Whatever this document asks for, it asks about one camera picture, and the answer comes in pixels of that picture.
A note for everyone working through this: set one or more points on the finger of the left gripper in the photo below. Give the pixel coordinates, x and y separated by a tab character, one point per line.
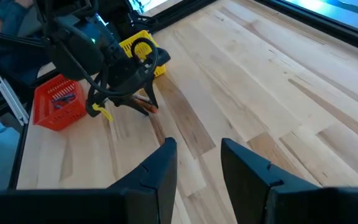
129	103
151	93

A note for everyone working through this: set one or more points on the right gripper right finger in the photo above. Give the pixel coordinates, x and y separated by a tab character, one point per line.
275	199

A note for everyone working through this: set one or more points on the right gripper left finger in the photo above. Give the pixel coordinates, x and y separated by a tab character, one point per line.
135	202

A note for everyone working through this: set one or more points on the brown crayon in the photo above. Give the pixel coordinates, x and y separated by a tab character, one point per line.
150	108

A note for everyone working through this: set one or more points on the blue crayon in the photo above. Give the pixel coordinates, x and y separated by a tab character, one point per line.
59	105
67	97

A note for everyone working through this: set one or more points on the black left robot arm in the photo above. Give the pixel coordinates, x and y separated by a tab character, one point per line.
76	53

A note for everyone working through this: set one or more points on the grey crayon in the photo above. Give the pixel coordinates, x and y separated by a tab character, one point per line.
140	98

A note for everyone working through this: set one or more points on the yellow plastic basket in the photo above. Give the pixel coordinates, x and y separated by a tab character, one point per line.
141	49

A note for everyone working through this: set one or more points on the red plastic basket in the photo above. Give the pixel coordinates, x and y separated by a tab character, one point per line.
61	121

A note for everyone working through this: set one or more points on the silver aluminium extrusion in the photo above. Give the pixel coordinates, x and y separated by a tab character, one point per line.
11	99

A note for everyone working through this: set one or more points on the person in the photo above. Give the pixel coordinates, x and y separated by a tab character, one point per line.
8	15

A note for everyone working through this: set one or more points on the black aluminium table frame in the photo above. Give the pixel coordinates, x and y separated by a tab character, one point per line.
353	35

